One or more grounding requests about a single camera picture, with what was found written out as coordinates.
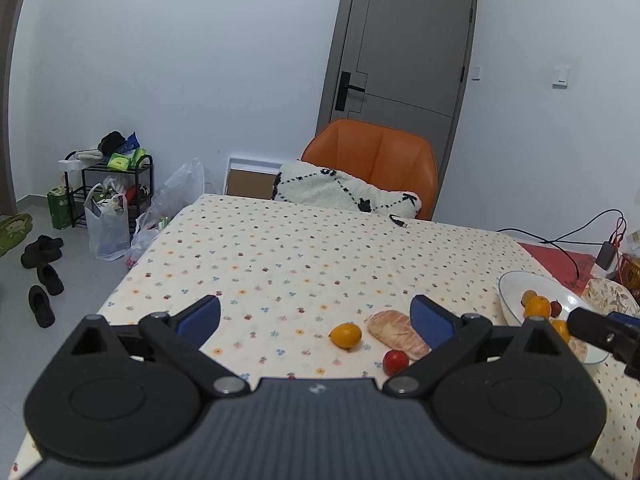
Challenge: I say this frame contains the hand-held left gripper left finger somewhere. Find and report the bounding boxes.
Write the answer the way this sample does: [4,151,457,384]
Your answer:
[67,295,252,397]

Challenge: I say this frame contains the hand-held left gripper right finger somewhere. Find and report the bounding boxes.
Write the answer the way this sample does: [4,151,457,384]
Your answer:
[382,295,567,396]

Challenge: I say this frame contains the red cherry tomato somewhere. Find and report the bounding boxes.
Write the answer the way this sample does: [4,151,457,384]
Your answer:
[382,349,410,377]

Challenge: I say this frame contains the small oval yellow-orange citrus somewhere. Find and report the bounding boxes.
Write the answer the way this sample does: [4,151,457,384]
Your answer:
[329,323,362,350]

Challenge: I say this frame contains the white plate with blue rim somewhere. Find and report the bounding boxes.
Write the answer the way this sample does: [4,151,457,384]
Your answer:
[497,270,611,366]

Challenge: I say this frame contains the black and white power adapter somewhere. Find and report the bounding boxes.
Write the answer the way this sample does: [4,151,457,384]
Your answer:
[595,241,619,279]

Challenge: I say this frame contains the red mat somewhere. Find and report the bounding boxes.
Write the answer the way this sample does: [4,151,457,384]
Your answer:
[517,241,601,295]

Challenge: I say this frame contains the pink and white plastic bag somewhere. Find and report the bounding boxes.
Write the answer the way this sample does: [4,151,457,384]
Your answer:
[125,212,167,269]

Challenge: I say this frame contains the floral printed tablecloth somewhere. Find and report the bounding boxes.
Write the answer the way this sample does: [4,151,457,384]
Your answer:
[10,192,640,480]

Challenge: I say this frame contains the clear plastic bag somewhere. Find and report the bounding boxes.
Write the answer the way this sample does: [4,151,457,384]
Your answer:
[150,157,207,222]

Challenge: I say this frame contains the black metal shelf rack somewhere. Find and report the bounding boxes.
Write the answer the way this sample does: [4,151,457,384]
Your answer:
[65,152,154,241]

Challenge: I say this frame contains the black slipper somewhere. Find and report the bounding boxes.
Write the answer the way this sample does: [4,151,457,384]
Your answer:
[20,246,63,269]
[37,264,65,296]
[28,285,56,329]
[27,235,65,256]

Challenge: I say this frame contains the green packets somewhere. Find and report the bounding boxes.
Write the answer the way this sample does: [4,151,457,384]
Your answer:
[107,147,147,171]

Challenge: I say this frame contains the white cushion with black pattern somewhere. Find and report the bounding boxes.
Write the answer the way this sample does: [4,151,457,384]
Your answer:
[272,160,423,218]

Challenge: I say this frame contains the green paper bag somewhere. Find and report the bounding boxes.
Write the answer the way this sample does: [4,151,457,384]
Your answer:
[47,185,74,231]

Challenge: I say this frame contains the orange leather chair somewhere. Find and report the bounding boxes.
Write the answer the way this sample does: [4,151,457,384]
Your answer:
[301,119,438,222]

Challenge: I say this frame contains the black cloth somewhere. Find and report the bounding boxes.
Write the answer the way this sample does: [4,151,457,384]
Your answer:
[99,131,126,156]

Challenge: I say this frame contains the white cloth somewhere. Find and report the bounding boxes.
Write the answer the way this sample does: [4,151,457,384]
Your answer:
[57,149,108,173]

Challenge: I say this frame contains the grey door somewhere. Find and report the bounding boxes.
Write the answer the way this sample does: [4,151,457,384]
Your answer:
[316,0,479,222]

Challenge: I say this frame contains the red cable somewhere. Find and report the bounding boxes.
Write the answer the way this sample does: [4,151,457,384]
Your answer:
[607,216,628,266]

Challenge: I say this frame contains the black charger with cables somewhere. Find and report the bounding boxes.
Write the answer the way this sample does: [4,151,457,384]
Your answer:
[495,208,627,281]

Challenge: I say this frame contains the black door lock handle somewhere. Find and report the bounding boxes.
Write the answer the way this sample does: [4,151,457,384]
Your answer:
[335,71,368,112]

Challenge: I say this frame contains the grey door frame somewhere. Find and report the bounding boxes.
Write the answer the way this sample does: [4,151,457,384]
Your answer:
[0,0,35,216]

